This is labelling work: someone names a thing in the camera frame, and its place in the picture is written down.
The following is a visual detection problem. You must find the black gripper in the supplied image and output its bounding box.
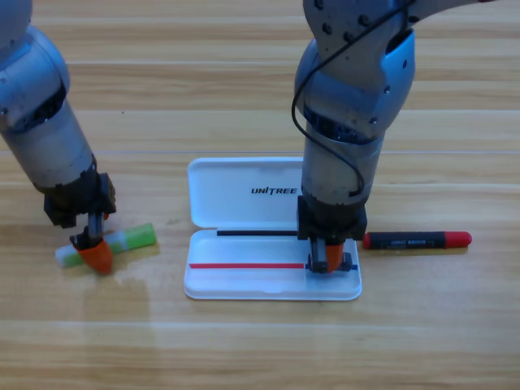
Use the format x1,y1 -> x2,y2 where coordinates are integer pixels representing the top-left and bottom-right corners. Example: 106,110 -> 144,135
42,164 -> 118,275
297,196 -> 369,274

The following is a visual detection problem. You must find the green and white lead box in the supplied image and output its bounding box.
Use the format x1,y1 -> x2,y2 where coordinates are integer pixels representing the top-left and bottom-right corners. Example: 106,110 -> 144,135
55,223 -> 158,269

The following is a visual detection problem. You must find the red and black marker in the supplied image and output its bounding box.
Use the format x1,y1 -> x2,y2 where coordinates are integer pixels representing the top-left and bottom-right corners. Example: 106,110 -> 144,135
362,231 -> 473,250

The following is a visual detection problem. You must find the white Unitree pencil case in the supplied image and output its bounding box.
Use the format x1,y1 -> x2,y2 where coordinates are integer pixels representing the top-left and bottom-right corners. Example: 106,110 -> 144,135
183,157 -> 363,302

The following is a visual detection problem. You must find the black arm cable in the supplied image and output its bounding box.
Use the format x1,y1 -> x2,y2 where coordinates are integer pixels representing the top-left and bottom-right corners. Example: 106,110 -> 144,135
291,0 -> 418,200

